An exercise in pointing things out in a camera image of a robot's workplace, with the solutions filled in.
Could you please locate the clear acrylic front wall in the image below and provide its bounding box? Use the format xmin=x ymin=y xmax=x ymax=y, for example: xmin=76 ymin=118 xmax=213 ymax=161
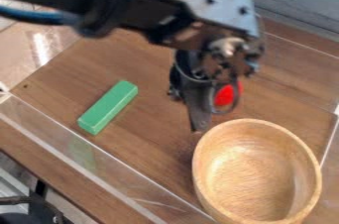
xmin=0 ymin=93 xmax=216 ymax=224

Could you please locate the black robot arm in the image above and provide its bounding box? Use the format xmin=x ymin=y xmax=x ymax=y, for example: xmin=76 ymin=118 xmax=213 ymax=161
xmin=0 ymin=0 xmax=264 ymax=132

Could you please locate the green rectangular block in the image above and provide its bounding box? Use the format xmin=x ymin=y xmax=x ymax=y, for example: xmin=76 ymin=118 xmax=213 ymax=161
xmin=77 ymin=80 xmax=139 ymax=135

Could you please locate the brown wooden bowl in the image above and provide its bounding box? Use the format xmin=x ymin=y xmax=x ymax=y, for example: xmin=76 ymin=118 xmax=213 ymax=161
xmin=192 ymin=119 xmax=321 ymax=224

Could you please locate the black cable at corner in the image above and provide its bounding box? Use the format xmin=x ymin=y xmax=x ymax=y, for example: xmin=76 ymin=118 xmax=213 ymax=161
xmin=0 ymin=196 xmax=64 ymax=224

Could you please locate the red plush strawberry toy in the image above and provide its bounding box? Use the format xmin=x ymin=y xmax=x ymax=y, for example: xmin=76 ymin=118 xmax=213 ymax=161
xmin=215 ymin=82 xmax=244 ymax=107

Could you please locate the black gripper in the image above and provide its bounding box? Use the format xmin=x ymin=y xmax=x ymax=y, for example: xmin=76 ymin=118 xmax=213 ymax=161
xmin=167 ymin=51 xmax=240 ymax=132

